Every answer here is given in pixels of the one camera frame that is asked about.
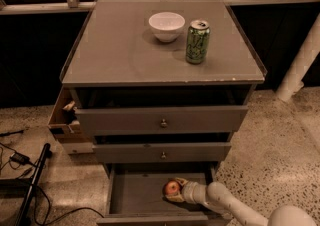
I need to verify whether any white ceramic bowl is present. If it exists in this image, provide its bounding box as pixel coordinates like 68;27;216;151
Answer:
148;12;185;43

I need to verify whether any grey drawer cabinet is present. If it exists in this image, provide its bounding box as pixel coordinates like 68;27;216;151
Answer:
59;0;268;178

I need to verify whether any grey middle drawer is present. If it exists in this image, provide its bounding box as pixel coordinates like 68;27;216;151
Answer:
92;142;231;163

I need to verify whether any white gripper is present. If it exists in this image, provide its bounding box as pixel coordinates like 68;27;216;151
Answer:
165;177;207;205

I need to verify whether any green soda can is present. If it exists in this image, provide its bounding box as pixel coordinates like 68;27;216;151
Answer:
186;19;210;64

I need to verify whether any grey bottom drawer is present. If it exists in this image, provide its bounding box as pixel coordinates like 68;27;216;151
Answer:
97;162;231;226

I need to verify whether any black floor cable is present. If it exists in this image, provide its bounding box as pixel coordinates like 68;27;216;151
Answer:
31;184;105;226

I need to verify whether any black power adapter with cable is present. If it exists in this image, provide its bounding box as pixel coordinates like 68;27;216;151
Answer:
0;143;35;179

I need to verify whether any open cardboard box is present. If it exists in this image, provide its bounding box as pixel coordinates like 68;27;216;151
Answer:
48;88;93;154

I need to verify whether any black pole on floor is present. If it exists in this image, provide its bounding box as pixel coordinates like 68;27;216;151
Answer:
14;143;52;226

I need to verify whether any grey top drawer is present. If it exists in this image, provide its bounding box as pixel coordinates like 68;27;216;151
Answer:
76;106;248;136

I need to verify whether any grey drawer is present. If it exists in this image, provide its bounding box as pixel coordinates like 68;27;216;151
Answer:
76;106;248;136
92;142;231;163
97;162;231;226

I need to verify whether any red apple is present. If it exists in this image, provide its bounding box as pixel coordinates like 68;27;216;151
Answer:
163;180;181;196

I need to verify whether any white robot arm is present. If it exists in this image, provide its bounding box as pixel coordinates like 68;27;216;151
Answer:
180;82;320;226

